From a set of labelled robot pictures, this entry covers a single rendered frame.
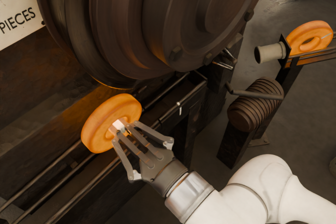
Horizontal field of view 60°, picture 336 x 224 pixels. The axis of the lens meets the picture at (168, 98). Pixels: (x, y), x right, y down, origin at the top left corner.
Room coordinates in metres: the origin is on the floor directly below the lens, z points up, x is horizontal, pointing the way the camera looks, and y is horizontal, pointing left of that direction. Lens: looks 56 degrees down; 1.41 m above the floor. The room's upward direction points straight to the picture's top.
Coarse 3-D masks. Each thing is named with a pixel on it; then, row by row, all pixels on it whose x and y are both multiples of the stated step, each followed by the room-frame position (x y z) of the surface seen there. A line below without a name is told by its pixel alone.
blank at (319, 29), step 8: (304, 24) 0.72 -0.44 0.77; (312, 24) 0.71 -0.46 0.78; (320, 24) 0.71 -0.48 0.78; (296, 32) 0.70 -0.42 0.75; (304, 32) 0.69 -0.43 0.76; (312, 32) 0.70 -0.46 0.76; (320, 32) 0.70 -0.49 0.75; (328, 32) 0.71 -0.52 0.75; (288, 40) 0.70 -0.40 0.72; (296, 40) 0.69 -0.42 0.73; (304, 40) 0.70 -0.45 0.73; (312, 40) 0.73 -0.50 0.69; (320, 40) 0.71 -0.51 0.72; (328, 40) 0.71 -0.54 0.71; (296, 48) 0.69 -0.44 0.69; (304, 48) 0.71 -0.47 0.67; (312, 48) 0.70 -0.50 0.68; (320, 48) 0.71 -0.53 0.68
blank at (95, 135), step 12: (120, 96) 0.36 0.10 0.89; (132, 96) 0.38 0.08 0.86; (96, 108) 0.32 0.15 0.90; (108, 108) 0.32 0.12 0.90; (120, 108) 0.33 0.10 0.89; (132, 108) 0.35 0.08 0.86; (96, 120) 0.30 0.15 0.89; (108, 120) 0.30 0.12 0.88; (132, 120) 0.35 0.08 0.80; (84, 132) 0.28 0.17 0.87; (96, 132) 0.28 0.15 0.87; (108, 132) 0.32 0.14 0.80; (84, 144) 0.28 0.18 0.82; (96, 144) 0.27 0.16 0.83; (108, 144) 0.29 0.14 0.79
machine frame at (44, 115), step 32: (32, 32) 0.39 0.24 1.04; (0, 64) 0.34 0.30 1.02; (32, 64) 0.37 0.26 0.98; (64, 64) 0.41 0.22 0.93; (0, 96) 0.32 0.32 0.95; (32, 96) 0.35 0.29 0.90; (64, 96) 0.37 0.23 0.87; (96, 96) 0.39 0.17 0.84; (224, 96) 0.85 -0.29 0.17; (0, 128) 0.29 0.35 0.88; (32, 128) 0.29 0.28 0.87; (64, 128) 0.32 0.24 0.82; (0, 160) 0.22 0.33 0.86; (32, 160) 0.25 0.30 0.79; (0, 192) 0.19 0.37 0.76; (32, 192) 0.22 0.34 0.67; (128, 192) 0.38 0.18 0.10
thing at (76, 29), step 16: (48, 0) 0.34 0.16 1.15; (64, 0) 0.30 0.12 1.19; (80, 0) 0.31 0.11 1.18; (64, 16) 0.29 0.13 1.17; (80, 16) 0.30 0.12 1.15; (64, 32) 0.32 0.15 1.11; (80, 32) 0.30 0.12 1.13; (80, 48) 0.29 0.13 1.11; (96, 48) 0.31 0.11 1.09; (80, 64) 0.29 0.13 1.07; (96, 64) 0.31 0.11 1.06; (112, 80) 0.32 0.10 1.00; (128, 80) 0.34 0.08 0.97; (144, 80) 0.37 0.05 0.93
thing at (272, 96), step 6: (228, 84) 0.60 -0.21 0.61; (228, 90) 0.58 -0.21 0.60; (234, 90) 0.58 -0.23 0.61; (240, 90) 0.59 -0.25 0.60; (252, 96) 0.58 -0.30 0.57; (258, 96) 0.58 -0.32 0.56; (264, 96) 0.58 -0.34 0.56; (270, 96) 0.58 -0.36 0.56; (276, 96) 0.58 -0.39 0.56; (282, 96) 0.59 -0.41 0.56
